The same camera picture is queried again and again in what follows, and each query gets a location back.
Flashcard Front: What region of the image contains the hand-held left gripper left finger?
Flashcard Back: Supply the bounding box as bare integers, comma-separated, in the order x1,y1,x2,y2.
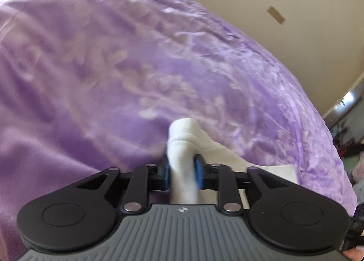
77,163,172,215

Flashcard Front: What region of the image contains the purple floral bedspread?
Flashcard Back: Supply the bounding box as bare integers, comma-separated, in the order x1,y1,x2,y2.
0,0,358,261

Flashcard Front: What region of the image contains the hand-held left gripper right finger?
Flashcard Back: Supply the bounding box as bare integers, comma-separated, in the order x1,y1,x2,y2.
193,154,288,215

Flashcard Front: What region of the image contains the person's right hand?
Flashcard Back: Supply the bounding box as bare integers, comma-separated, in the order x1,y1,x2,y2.
343,247,364,261

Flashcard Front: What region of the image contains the white t-shirt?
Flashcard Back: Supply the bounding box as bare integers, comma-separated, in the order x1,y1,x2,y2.
166,118,300,211

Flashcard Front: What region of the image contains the brown tape strip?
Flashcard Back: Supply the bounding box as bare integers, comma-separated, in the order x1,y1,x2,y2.
266,6,286,25

